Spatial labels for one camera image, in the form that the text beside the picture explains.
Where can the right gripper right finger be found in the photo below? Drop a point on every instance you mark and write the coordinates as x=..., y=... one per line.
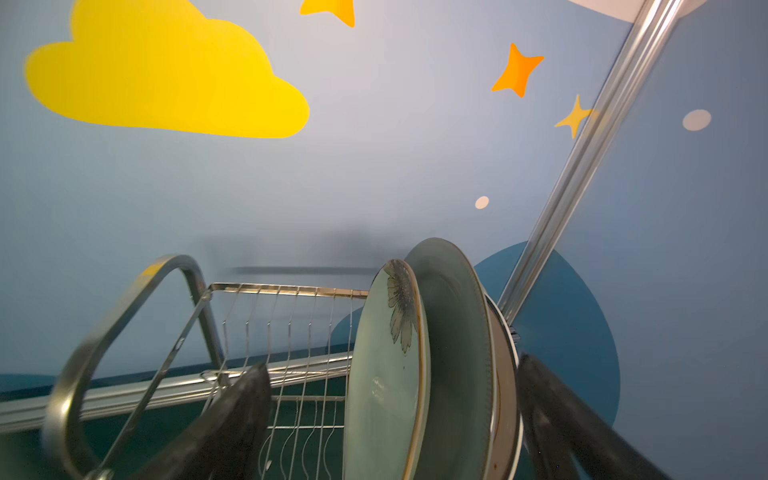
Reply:
x=563, y=435

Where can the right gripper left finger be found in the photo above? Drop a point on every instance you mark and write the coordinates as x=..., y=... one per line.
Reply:
x=225, y=441

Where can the orange sunburst plate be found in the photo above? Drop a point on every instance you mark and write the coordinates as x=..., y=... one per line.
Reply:
x=507, y=438

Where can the large pale green plate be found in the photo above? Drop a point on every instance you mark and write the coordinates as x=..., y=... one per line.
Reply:
x=458, y=436

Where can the pale green flower plate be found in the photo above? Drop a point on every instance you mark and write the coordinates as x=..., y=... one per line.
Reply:
x=388, y=395

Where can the chrome wire dish rack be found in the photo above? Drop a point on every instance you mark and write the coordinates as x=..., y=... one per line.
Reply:
x=232, y=327

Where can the rear aluminium frame bar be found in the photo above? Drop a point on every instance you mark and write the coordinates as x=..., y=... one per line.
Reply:
x=29, y=414

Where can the right aluminium frame post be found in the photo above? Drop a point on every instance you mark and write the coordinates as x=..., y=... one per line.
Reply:
x=644, y=43

